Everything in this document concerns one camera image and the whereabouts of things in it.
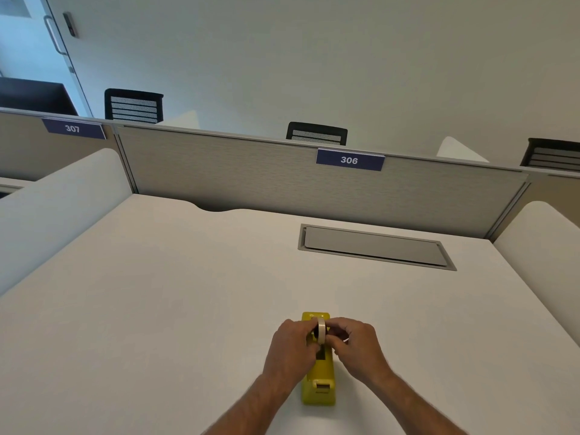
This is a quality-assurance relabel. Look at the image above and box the person's left hand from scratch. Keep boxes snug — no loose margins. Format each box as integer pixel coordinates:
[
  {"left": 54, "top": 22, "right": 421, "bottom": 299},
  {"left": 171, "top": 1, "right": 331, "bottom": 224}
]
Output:
[{"left": 262, "top": 319, "right": 321, "bottom": 394}]

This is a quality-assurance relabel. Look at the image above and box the person's right hand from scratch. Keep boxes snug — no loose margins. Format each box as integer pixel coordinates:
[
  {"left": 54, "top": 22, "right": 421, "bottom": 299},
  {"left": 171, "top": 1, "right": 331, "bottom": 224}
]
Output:
[{"left": 325, "top": 317, "right": 394, "bottom": 391}]

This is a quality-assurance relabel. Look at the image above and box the clear tape roll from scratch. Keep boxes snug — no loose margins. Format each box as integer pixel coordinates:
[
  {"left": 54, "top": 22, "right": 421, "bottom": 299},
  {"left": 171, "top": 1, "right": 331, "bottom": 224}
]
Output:
[{"left": 310, "top": 317, "right": 328, "bottom": 346}]

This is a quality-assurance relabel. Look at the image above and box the person's right forearm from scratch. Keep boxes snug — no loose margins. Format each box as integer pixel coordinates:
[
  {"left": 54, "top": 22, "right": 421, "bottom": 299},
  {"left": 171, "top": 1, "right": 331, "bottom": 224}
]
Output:
[{"left": 369, "top": 371, "right": 469, "bottom": 435}]

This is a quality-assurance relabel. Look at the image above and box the person's left forearm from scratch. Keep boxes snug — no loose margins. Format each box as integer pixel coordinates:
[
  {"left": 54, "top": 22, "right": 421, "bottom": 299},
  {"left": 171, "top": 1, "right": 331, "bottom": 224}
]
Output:
[{"left": 201, "top": 374, "right": 295, "bottom": 435}]

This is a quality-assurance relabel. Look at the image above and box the yellow tape dispenser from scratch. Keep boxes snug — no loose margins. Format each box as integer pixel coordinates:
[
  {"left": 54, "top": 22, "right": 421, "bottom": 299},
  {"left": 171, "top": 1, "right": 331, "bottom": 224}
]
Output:
[{"left": 301, "top": 311, "right": 337, "bottom": 407}]

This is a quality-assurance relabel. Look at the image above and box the grey fabric partition panel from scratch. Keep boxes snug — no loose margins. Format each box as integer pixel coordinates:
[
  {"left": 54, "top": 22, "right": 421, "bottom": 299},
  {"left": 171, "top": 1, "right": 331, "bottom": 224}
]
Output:
[
  {"left": 0, "top": 108, "right": 135, "bottom": 195},
  {"left": 114, "top": 124, "right": 530, "bottom": 240},
  {"left": 487, "top": 169, "right": 580, "bottom": 243}
]

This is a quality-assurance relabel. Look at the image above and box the blue desk number label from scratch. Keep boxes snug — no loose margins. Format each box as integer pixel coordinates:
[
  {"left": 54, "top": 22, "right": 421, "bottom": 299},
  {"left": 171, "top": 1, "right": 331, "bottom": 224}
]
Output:
[
  {"left": 316, "top": 148, "right": 386, "bottom": 172},
  {"left": 42, "top": 118, "right": 107, "bottom": 140}
]

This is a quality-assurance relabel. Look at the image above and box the black mesh office chair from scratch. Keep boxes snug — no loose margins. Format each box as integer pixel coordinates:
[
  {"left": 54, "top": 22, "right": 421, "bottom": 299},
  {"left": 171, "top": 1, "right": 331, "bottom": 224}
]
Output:
[
  {"left": 286, "top": 121, "right": 349, "bottom": 147},
  {"left": 104, "top": 88, "right": 164, "bottom": 124},
  {"left": 520, "top": 138, "right": 580, "bottom": 172}
]

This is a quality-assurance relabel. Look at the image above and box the white curved side divider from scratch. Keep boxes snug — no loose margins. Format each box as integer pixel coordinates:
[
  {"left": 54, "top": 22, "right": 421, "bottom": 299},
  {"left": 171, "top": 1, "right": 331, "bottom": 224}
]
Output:
[
  {"left": 0, "top": 148, "right": 133, "bottom": 297},
  {"left": 493, "top": 201, "right": 580, "bottom": 348},
  {"left": 436, "top": 136, "right": 490, "bottom": 163}
]

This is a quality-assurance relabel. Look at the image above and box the dark desk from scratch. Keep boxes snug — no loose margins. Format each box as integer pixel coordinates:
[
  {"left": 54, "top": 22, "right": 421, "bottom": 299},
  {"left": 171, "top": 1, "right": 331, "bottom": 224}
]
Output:
[{"left": 0, "top": 77, "right": 80, "bottom": 117}]

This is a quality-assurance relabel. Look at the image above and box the glass door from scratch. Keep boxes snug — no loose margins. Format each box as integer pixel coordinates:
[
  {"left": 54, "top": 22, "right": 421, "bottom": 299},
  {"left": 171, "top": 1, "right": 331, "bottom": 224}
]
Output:
[{"left": 0, "top": 0, "right": 93, "bottom": 118}]

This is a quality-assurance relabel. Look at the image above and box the grey desk cable hatch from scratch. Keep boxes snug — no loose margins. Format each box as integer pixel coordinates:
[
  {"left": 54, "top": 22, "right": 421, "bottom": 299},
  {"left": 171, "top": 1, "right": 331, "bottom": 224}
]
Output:
[{"left": 298, "top": 224, "right": 457, "bottom": 272}]

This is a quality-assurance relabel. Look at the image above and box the metal door handle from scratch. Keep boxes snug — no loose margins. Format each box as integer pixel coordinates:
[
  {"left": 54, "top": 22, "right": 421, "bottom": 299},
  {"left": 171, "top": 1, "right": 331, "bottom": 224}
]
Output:
[{"left": 43, "top": 15, "right": 68, "bottom": 56}]

